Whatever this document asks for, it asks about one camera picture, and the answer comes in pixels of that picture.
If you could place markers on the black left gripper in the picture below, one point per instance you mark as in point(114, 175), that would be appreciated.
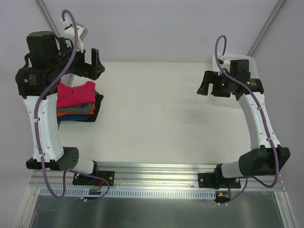
point(88, 69)

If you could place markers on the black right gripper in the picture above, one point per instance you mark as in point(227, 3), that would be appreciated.
point(214, 86)

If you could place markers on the pink t shirt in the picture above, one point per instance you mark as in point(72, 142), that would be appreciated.
point(77, 95)

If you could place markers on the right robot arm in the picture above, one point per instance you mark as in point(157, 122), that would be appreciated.
point(267, 156)

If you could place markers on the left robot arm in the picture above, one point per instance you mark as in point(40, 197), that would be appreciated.
point(50, 58)

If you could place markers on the white plastic basket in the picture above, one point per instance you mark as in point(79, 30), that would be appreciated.
point(252, 63)

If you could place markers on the black folded t shirt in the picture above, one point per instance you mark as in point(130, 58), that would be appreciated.
point(93, 117)

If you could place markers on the blue folded t shirt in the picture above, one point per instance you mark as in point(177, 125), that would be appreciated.
point(73, 117)

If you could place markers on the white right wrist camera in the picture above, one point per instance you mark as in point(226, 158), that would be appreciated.
point(223, 60)

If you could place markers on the aluminium mounting rail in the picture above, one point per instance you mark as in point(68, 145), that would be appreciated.
point(153, 176)

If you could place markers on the white slotted cable duct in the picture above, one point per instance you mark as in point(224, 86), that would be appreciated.
point(138, 193)

